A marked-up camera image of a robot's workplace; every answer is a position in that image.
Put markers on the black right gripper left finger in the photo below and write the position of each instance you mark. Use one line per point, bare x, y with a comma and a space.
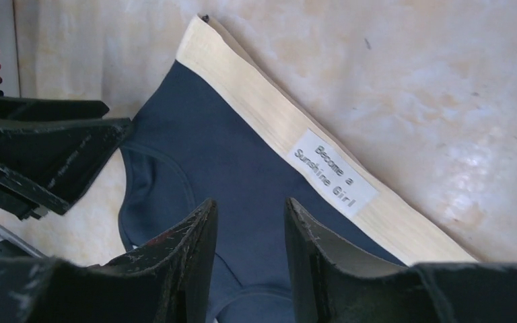
165, 280

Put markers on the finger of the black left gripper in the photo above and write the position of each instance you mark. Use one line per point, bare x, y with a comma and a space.
63, 156
30, 109

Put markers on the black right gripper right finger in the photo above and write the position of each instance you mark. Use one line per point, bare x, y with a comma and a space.
334, 281

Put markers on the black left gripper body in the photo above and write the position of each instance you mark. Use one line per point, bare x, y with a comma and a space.
24, 198

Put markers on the navy underwear cream waistband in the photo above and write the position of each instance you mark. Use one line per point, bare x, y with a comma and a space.
218, 128

